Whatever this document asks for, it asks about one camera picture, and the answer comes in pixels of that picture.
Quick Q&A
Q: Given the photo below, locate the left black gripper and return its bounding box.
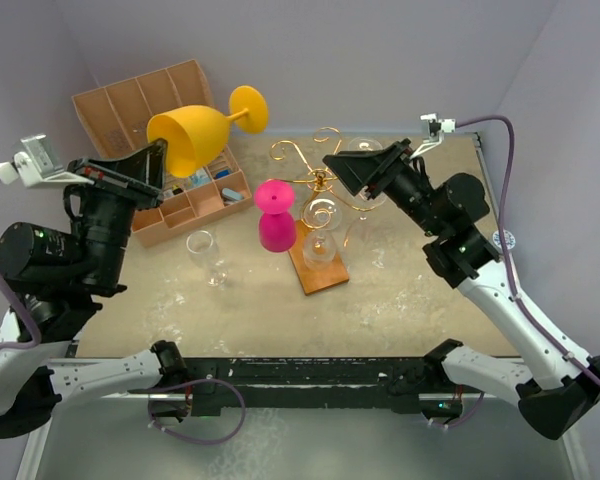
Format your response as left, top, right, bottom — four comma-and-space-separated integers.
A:
67, 137, 170, 289

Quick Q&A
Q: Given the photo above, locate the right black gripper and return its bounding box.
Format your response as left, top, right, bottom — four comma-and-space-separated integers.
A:
323, 138, 445, 237

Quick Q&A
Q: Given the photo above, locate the clear champagne flute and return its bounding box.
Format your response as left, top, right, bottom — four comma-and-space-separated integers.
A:
347, 137, 383, 152

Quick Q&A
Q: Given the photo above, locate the clear wine glass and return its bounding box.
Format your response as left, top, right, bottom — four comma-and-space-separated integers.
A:
301, 197, 342, 270
342, 194, 387, 268
186, 230, 228, 287

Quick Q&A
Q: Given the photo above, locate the yellow plastic wine glass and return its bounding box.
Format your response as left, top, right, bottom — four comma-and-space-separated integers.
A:
146, 85, 269, 178

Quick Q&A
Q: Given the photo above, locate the pink plastic wine glass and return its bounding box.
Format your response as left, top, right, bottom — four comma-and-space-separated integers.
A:
254, 179, 296, 253

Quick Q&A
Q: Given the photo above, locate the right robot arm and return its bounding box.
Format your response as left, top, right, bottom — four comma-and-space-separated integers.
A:
323, 140, 600, 440

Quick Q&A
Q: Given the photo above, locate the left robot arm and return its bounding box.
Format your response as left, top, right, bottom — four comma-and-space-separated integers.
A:
0, 135, 188, 440

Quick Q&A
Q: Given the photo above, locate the peach plastic desk organizer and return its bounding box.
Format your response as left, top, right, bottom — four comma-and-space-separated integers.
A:
71, 59, 255, 249

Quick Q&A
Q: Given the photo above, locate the blue eraser case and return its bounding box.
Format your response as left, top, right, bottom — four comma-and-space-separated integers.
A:
221, 188, 244, 202

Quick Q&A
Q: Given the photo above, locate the small blue white jar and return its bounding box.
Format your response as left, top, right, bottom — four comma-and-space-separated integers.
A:
491, 229, 516, 253

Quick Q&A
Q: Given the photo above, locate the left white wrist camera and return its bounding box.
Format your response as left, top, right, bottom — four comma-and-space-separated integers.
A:
0, 134, 83, 188

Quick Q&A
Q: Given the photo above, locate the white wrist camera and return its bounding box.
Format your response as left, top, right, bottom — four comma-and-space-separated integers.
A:
410, 113, 456, 159
0, 134, 83, 188

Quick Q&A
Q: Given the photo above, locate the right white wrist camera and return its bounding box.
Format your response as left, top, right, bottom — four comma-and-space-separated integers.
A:
410, 113, 456, 159

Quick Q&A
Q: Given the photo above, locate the gold wire wine glass rack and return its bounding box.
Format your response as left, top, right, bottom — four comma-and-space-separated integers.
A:
269, 140, 386, 296

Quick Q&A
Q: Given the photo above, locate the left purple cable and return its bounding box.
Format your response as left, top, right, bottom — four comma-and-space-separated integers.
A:
0, 174, 44, 361

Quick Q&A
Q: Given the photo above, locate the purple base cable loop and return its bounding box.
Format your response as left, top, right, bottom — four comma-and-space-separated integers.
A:
147, 377, 246, 445

